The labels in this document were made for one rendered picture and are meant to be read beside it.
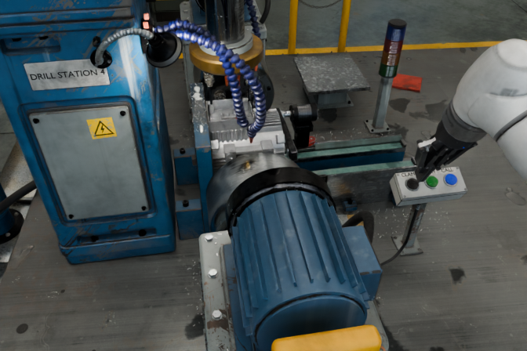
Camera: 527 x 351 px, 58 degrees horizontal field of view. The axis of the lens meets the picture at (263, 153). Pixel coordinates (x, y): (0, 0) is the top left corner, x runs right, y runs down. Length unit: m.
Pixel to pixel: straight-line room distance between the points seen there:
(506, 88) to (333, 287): 0.42
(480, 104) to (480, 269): 0.69
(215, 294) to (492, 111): 0.55
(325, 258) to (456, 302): 0.74
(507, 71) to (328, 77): 1.14
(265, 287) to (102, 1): 0.59
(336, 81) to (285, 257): 1.27
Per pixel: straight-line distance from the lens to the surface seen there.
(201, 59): 1.13
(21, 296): 1.42
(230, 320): 0.81
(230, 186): 1.05
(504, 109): 0.85
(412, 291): 1.35
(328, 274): 0.63
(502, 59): 0.83
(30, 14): 0.98
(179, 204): 1.34
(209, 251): 0.91
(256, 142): 1.28
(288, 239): 0.67
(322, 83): 1.84
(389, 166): 1.49
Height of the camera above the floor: 1.87
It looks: 40 degrees down
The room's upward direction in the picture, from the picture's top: 1 degrees clockwise
